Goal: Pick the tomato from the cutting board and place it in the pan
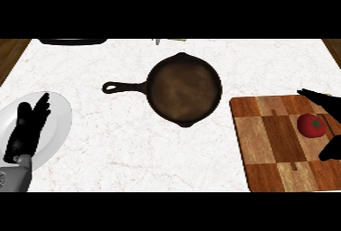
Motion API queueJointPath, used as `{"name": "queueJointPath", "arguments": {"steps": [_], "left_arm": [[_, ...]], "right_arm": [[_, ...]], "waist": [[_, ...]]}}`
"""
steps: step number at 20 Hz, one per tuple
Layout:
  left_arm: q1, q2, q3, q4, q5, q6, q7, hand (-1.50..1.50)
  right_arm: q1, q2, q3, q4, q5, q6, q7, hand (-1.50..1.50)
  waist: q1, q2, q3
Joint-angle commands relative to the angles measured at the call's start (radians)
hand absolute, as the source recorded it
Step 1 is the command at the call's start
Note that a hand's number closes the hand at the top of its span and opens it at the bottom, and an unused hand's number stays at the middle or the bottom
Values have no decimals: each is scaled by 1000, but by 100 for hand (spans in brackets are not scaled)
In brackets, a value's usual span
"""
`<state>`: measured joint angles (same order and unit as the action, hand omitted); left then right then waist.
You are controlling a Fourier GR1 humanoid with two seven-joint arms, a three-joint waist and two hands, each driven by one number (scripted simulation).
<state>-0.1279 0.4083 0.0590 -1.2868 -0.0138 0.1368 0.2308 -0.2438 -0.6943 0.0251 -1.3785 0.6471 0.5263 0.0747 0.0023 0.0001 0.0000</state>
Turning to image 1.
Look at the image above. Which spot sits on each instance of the small pale metallic object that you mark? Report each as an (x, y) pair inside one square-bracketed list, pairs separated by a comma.
[(167, 40)]

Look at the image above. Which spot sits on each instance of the dark cast iron pan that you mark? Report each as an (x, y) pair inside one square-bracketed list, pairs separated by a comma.
[(183, 88)]

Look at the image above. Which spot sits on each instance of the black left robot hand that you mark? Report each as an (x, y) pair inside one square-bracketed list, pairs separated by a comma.
[(27, 132)]

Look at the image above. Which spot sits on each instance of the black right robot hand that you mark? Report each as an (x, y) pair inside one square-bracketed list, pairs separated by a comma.
[(326, 100)]

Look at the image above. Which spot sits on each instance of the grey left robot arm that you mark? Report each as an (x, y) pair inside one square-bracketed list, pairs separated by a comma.
[(16, 176)]

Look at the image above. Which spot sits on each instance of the white plate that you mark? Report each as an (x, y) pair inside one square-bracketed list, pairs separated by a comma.
[(49, 126)]

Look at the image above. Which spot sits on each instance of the wooden cutting board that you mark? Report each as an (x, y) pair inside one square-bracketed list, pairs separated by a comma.
[(284, 144)]

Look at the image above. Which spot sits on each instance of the red tomato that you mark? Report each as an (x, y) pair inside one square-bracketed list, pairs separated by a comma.
[(312, 125)]

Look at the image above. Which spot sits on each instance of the black rounded object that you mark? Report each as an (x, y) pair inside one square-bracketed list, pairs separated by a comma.
[(73, 41)]

